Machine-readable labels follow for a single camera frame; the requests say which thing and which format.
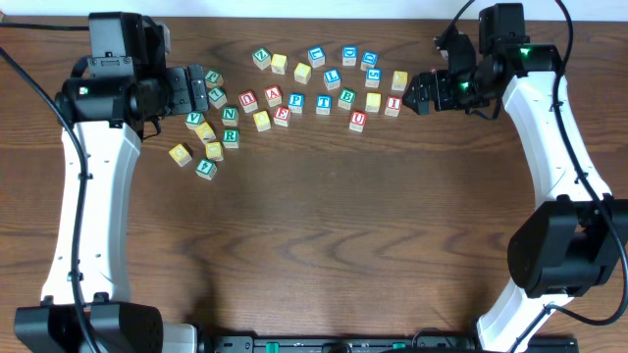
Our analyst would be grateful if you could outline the green N block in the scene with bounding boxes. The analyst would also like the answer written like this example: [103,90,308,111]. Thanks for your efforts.
[222,106,239,126]

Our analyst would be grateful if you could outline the red E block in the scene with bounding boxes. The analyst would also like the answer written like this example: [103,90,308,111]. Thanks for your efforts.
[273,106,290,127]

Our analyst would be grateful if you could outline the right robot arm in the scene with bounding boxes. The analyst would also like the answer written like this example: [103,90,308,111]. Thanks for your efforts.
[402,39,627,352]

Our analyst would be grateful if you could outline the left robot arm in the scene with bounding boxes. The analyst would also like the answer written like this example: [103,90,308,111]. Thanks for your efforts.
[14,57,211,352]

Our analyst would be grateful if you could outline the green J block left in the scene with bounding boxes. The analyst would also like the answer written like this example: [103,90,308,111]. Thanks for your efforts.
[204,70,224,89]

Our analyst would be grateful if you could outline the green 7 block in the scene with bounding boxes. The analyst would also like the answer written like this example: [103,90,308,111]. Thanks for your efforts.
[208,87,228,109]

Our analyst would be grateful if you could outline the green V block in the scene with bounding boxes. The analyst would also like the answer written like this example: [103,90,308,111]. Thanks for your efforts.
[185,112,205,129]

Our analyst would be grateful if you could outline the yellow block right top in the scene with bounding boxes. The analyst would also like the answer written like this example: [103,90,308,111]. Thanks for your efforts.
[392,71,408,91]

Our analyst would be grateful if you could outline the yellow block beside V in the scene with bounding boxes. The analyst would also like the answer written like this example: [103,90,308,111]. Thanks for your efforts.
[194,122,216,144]

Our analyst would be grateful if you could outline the red I block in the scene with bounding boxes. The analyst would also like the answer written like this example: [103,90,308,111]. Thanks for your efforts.
[385,95,402,118]

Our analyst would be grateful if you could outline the red Q block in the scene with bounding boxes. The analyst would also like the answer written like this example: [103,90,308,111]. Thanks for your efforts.
[238,90,259,114]

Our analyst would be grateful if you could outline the green R block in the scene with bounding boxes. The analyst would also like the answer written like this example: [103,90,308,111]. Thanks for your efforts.
[222,128,240,149]

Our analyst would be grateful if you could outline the yellow C block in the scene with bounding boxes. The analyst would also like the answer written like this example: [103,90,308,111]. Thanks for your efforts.
[169,143,192,167]

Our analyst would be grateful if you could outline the blue 5 block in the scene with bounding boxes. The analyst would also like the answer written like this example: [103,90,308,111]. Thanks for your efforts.
[365,68,382,88]

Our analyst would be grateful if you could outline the green Z block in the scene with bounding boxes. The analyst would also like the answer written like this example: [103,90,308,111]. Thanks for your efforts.
[252,47,272,71]

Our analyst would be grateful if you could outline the green 4 block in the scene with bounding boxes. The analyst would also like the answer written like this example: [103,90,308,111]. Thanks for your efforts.
[195,159,218,180]

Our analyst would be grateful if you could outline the blue tilted D block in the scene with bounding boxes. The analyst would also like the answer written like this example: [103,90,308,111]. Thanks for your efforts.
[360,51,379,71]

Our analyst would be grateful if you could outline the yellow O block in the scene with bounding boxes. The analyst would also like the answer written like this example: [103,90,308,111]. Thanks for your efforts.
[253,110,272,132]

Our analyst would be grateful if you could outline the red A block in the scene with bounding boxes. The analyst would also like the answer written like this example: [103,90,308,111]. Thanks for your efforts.
[264,85,283,107]

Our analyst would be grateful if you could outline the red U block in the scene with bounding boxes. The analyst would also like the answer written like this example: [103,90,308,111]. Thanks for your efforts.
[349,111,367,132]

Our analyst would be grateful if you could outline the yellow block top row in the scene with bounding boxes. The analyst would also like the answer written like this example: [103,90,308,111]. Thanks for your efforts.
[271,53,288,75]

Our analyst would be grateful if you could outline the green B block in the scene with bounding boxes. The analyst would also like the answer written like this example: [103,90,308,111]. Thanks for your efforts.
[338,88,356,110]

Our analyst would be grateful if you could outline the blue P block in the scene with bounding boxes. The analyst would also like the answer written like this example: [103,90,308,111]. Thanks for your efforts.
[288,93,305,114]

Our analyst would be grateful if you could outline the blue L block middle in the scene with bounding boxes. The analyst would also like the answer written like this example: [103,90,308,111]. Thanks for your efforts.
[324,69,341,90]

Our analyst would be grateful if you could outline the blue l block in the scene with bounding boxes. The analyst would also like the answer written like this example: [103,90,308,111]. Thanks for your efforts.
[324,69,341,90]
[307,46,326,68]

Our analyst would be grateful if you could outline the yellow block second row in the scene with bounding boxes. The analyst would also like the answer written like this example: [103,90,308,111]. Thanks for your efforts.
[293,63,312,84]

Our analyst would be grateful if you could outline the blue T block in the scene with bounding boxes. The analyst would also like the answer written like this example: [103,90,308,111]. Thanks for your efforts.
[315,94,332,116]

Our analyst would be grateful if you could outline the blue L block top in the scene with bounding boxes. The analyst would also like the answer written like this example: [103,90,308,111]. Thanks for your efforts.
[307,46,326,68]

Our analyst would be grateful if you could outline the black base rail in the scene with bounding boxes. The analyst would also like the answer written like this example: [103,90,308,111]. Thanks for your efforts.
[195,333,580,353]

